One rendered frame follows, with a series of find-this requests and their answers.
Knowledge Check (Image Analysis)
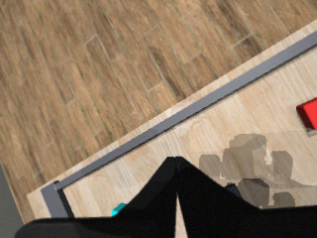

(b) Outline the red cube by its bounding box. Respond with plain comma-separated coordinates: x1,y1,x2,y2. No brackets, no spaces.
296,97,317,130

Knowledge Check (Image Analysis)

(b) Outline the grey rectangular tray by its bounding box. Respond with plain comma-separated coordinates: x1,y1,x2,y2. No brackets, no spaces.
224,183,242,198

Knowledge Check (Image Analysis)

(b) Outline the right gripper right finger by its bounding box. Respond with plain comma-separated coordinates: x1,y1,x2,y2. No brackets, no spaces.
174,156,317,238

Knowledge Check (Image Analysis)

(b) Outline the teal cube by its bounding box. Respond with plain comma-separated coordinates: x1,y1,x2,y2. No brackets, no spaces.
112,203,126,216

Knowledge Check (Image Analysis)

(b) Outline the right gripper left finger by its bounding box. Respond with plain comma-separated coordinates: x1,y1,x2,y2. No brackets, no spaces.
14,157,177,238

